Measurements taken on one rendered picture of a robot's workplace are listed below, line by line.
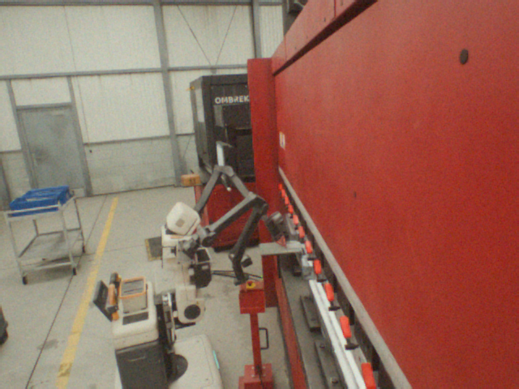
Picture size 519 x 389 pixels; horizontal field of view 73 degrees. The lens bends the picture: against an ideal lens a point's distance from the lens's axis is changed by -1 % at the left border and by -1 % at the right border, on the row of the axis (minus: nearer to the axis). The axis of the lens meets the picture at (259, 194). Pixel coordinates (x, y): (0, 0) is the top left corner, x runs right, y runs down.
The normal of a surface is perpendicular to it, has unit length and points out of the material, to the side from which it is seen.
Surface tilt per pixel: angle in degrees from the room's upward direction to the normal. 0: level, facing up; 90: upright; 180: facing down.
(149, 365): 90
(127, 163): 90
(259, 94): 90
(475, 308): 90
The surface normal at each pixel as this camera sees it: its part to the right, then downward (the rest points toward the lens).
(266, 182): 0.05, 0.25
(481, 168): -1.00, 0.08
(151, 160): 0.30, 0.22
